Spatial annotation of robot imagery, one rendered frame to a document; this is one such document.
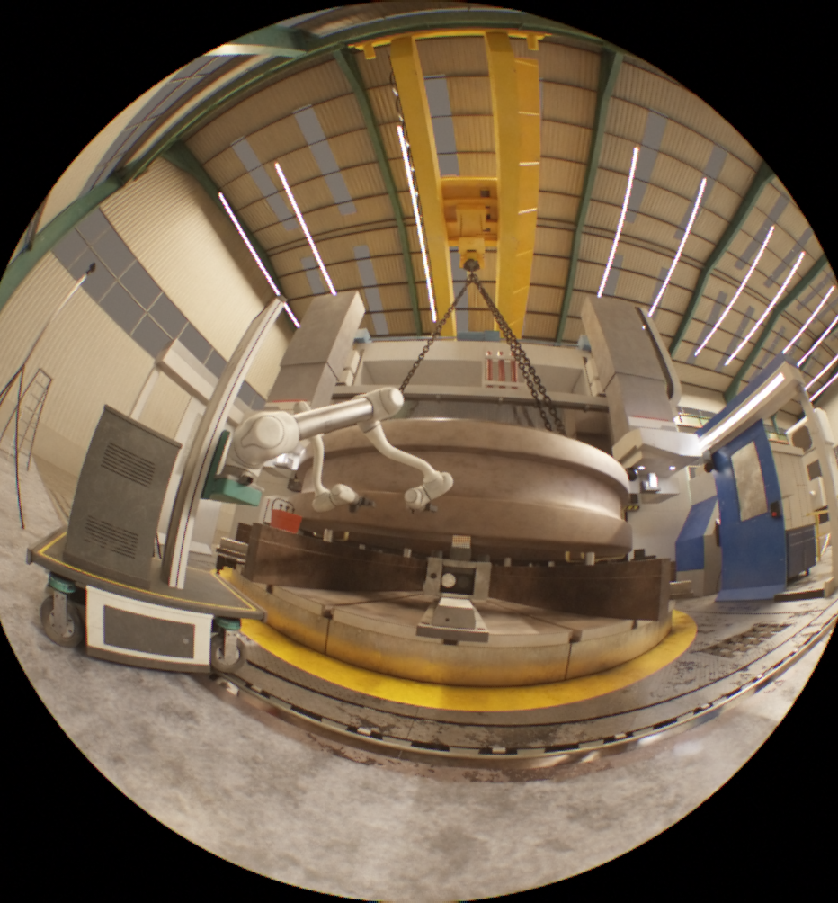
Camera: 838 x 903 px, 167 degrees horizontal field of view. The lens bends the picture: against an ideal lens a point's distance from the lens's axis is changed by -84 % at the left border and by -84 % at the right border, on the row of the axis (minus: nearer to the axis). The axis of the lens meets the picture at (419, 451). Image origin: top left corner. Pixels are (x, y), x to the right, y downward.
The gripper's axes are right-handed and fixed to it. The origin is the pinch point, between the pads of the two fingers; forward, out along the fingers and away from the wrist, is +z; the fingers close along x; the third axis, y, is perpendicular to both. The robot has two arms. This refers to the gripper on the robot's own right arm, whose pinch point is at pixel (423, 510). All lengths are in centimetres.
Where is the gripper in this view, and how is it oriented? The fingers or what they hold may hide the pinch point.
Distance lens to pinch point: 190.7
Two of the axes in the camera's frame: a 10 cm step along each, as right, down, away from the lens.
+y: -1.3, 9.2, -3.8
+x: 9.7, 0.4, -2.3
